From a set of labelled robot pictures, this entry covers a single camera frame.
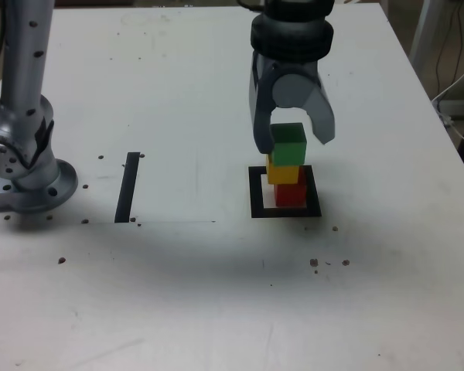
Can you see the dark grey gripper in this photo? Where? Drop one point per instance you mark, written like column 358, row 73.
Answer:
column 292, row 66

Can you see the green cube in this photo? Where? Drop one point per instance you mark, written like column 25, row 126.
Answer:
column 290, row 150

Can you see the yellow cube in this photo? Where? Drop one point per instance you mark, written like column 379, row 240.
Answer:
column 282, row 174

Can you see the red cube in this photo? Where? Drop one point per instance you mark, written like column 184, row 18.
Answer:
column 292, row 195

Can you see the black tape square outline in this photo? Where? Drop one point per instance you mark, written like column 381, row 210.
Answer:
column 286, row 213

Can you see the black tape strip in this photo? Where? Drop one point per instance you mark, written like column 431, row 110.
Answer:
column 127, row 185

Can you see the white metal post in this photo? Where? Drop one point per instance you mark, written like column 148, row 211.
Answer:
column 419, row 31

